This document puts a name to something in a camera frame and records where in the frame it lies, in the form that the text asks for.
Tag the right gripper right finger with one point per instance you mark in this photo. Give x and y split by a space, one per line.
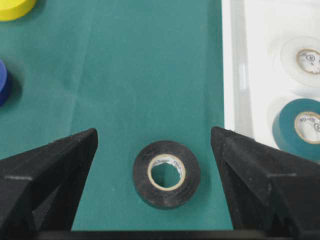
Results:
267 189

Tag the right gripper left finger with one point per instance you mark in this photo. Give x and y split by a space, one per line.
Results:
40 189

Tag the teal green tape roll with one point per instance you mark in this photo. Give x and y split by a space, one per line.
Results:
296 128

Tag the white tape roll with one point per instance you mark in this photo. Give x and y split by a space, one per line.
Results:
298 64

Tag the black tape roll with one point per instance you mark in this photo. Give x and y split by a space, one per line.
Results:
174 154

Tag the blue tape roll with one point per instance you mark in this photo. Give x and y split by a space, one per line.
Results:
5 83

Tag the white plastic tray case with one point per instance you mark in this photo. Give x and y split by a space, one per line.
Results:
252 32

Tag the yellow tape roll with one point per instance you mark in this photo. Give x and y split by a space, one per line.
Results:
14 9

